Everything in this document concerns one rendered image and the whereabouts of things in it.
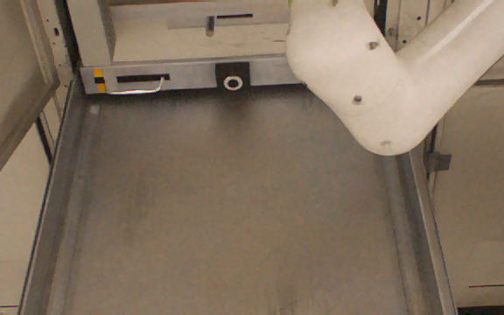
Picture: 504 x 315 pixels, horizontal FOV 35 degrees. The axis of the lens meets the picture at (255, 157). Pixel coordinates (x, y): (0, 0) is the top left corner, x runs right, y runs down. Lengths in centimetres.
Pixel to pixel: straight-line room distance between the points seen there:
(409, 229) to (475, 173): 53
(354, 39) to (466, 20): 16
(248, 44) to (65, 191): 40
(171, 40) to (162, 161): 21
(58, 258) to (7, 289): 82
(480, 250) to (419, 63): 103
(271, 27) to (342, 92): 49
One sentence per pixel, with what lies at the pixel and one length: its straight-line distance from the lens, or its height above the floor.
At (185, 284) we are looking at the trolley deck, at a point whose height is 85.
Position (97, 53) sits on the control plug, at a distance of 130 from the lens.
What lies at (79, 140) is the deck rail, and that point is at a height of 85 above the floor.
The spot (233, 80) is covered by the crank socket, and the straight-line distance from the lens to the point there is 140.
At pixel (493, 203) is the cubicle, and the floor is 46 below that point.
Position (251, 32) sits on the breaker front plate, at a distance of 139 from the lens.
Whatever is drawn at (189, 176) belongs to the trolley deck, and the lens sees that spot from 132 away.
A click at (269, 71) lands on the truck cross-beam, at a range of 143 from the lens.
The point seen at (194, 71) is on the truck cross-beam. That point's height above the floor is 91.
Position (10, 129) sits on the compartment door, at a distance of 148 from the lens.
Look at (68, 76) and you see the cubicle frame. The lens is 155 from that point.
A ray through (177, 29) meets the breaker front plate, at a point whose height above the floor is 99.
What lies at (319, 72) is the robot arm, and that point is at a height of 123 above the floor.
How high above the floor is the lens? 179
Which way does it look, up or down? 45 degrees down
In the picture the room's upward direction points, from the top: 4 degrees counter-clockwise
